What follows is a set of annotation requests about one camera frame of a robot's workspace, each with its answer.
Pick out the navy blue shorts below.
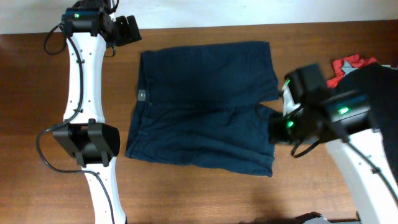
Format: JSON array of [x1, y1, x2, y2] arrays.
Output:
[[125, 41, 279, 176]]

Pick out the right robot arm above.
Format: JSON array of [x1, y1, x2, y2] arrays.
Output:
[[269, 63, 397, 223]]

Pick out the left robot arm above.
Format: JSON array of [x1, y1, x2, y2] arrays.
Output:
[[52, 1, 141, 224]]

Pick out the red garment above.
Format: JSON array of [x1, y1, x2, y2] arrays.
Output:
[[326, 54, 377, 88]]

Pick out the dark navy t-shirt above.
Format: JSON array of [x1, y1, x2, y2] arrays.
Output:
[[336, 63, 397, 179]]

